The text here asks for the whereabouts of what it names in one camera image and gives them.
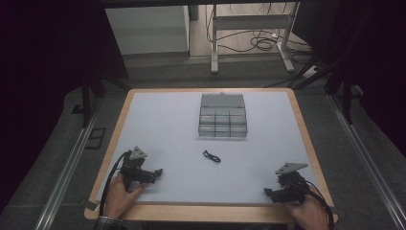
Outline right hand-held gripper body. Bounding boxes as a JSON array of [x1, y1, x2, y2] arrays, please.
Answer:
[[275, 161, 310, 205]]

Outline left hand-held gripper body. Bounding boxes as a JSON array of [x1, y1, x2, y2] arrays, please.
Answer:
[[119, 146, 158, 193]]

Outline person's right hand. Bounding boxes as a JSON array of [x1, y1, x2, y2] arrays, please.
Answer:
[[282, 185, 330, 230]]

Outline person's left hand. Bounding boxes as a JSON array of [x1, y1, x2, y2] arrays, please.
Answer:
[[102, 172, 147, 220]]

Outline white table mat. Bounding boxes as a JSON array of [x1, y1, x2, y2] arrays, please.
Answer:
[[95, 91, 318, 205]]

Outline wooden table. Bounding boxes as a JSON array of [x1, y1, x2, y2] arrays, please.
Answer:
[[83, 87, 339, 224]]

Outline black metal stand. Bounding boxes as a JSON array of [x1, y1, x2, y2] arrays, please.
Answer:
[[71, 75, 130, 128], [262, 56, 365, 126]]

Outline clear plastic compartment box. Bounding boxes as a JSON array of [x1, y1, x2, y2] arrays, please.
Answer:
[[197, 92, 249, 139]]

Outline white power strip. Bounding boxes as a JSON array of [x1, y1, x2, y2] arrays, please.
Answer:
[[301, 64, 321, 81]]

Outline white cabinet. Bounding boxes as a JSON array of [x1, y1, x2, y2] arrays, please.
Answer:
[[104, 5, 191, 56]]

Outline black curtain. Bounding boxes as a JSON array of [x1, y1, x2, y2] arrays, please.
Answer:
[[291, 0, 406, 157], [0, 0, 129, 212]]

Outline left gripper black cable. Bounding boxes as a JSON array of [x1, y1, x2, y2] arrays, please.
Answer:
[[99, 150, 132, 217]]

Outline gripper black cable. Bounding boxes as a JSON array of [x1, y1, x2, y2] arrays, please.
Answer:
[[99, 150, 132, 217], [300, 180, 335, 230]]

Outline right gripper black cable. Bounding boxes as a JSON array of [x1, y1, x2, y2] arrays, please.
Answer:
[[300, 180, 335, 230]]

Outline small black cable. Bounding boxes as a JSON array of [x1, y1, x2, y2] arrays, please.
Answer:
[[202, 149, 222, 164]]

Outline silver wrist bracelet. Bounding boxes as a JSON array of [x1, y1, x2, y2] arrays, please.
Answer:
[[94, 216, 124, 230]]

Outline metal floor rail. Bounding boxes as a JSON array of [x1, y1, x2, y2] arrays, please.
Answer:
[[327, 94, 406, 230], [33, 97, 103, 230]]

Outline black floor cables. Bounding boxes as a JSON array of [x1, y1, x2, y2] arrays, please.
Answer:
[[205, 3, 315, 65]]

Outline white metal desk frame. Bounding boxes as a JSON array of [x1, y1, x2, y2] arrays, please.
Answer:
[[210, 2, 301, 75]]

